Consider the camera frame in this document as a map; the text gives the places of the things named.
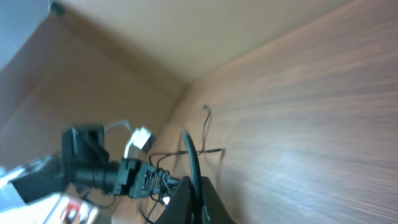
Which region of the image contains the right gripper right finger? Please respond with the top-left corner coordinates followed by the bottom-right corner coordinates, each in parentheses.
top-left (201, 177), bottom-right (236, 224)

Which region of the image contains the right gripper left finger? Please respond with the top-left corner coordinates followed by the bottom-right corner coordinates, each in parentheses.
top-left (154, 176), bottom-right (193, 224)

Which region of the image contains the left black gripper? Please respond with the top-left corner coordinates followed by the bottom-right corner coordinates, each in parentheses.
top-left (113, 159), bottom-right (180, 198)

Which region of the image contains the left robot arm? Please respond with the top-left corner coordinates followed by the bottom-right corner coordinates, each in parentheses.
top-left (1, 124), bottom-right (180, 209)

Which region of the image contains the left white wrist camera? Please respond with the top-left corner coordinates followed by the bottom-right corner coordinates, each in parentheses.
top-left (123, 126), bottom-right (156, 159)

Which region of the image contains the left camera black cable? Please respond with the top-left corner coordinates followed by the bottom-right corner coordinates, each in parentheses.
top-left (104, 119), bottom-right (134, 133)

